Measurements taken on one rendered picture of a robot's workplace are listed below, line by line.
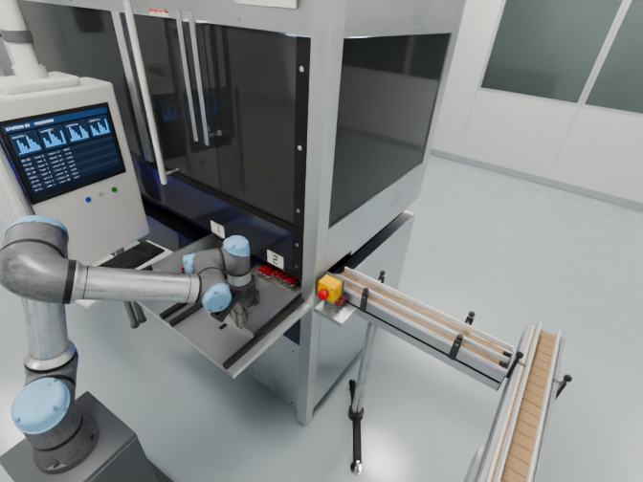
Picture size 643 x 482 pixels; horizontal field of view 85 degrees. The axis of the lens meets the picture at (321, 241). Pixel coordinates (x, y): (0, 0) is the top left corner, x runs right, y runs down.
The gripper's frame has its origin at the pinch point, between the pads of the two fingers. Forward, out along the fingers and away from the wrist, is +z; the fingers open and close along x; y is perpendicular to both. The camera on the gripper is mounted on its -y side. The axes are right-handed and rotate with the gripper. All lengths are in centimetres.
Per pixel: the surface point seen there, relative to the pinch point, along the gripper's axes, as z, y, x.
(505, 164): 72, 488, -9
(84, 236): -4, -8, 88
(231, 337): 3.5, -2.8, 1.1
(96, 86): -63, 14, 91
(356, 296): -2.3, 37.9, -25.0
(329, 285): -11.9, 27.0, -19.0
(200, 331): 3.5, -7.8, 11.4
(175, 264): 3, 10, 50
